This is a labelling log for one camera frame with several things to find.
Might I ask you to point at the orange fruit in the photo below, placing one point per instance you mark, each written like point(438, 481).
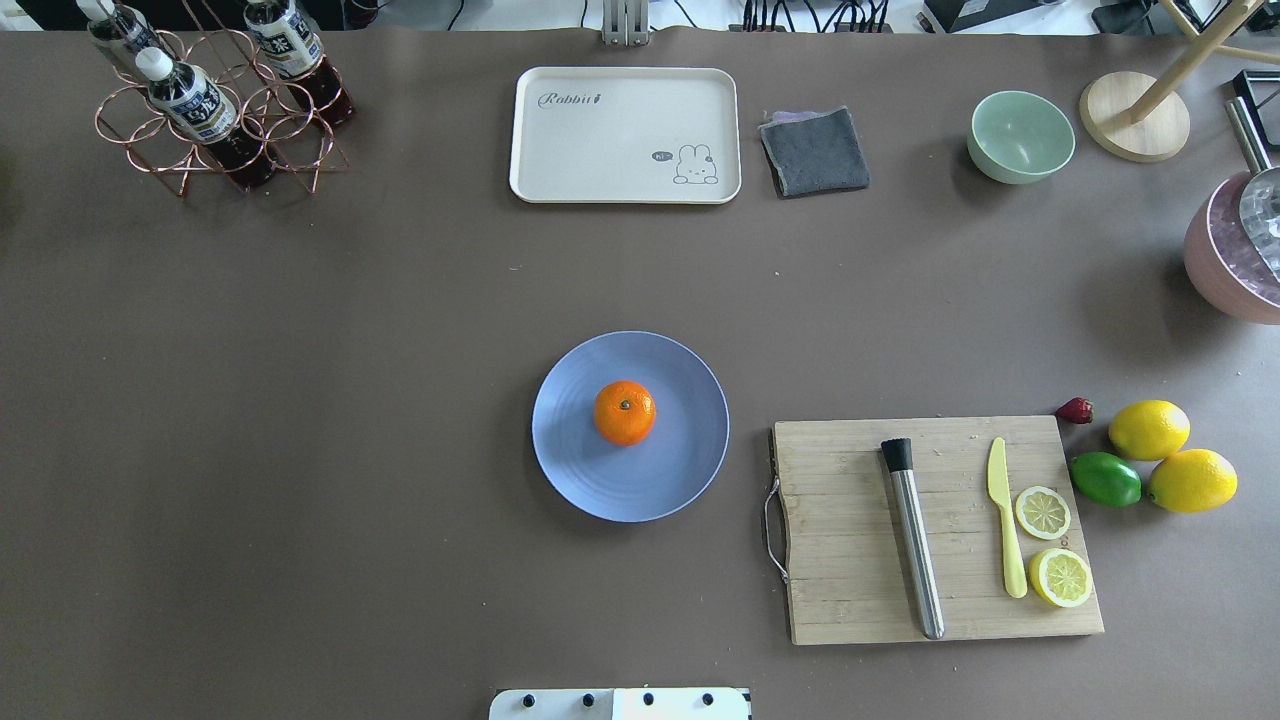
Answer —
point(624, 413)

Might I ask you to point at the blue round plate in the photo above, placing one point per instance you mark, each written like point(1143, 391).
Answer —
point(665, 472)

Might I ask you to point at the cream plastic tray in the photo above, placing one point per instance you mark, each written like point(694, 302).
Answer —
point(607, 135)

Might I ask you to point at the grey folded cloth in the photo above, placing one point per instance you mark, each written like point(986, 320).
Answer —
point(814, 152)

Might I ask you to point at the wooden cutting board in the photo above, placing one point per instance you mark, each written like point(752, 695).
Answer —
point(848, 576)

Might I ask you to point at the lemon slice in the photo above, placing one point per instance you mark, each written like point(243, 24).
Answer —
point(1061, 577)
point(1043, 513)

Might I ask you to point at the yellow plastic knife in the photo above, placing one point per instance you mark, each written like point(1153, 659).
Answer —
point(999, 492)

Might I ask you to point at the green bowl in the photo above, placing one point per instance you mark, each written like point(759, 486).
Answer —
point(1019, 138)

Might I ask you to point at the small red strawberry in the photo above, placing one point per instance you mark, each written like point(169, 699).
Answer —
point(1078, 410)

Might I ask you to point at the dark drink bottle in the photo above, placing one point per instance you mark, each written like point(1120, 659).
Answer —
point(284, 34)
point(120, 33)
point(189, 99)

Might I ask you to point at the green lime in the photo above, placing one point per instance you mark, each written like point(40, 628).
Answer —
point(1106, 478)

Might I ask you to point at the yellow lemon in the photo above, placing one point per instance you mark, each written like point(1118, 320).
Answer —
point(1193, 480)
point(1149, 430)

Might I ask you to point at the wooden cup stand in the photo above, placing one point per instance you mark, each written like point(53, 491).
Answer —
point(1139, 117)

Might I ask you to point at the pink bowl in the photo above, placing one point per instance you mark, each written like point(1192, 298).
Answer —
point(1209, 276)

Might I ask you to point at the ice cubes pile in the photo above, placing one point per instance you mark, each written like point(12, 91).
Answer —
point(1243, 262)

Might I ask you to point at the metal ice scoop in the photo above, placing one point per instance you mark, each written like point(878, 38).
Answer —
point(1258, 206)

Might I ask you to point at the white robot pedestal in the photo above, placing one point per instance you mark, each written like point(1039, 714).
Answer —
point(716, 702)

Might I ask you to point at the copper wire bottle rack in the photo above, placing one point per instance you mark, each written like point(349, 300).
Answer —
point(218, 42)

